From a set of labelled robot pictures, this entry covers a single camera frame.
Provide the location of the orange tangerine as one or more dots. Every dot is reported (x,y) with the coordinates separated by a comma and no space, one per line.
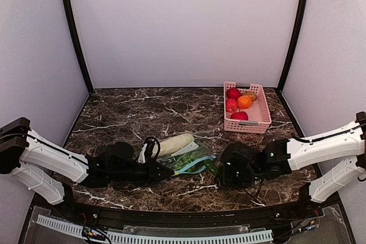
(244,102)

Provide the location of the black frame post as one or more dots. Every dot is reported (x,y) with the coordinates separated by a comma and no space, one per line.
(292,44)
(67,5)

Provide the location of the red pepper toy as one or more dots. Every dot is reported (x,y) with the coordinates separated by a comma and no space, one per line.
(233,93)

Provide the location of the clear zip top bag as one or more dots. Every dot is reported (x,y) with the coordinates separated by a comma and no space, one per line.
(195,167)

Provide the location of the black left frame post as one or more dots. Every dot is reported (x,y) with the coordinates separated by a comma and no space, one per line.
(67,5)

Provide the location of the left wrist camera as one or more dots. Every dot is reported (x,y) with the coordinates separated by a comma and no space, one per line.
(150,149)

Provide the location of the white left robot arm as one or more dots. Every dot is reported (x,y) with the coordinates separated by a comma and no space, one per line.
(25,155)

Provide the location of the red strawberry toy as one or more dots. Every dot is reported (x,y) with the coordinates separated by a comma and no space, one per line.
(242,116)

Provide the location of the black right frame post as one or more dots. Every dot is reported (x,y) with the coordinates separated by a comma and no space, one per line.
(292,44)

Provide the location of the black front frame rail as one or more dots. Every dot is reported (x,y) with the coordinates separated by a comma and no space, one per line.
(194,205)

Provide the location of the brown potato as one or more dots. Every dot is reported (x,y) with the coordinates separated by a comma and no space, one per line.
(250,94)

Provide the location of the grey slotted cable duct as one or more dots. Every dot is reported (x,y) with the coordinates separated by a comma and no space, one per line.
(135,234)

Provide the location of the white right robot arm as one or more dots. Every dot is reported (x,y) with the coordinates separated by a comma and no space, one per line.
(242,165)

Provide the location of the green grapes toy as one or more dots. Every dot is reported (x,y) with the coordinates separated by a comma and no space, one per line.
(183,160)

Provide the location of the red apple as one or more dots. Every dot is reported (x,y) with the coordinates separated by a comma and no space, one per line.
(231,105)

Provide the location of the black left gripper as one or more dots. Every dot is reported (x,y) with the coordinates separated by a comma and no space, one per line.
(152,171)

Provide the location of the green cucumber toy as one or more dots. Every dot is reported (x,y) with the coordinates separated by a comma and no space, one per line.
(211,166)

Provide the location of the pink plastic basket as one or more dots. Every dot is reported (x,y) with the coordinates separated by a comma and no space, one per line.
(258,113)

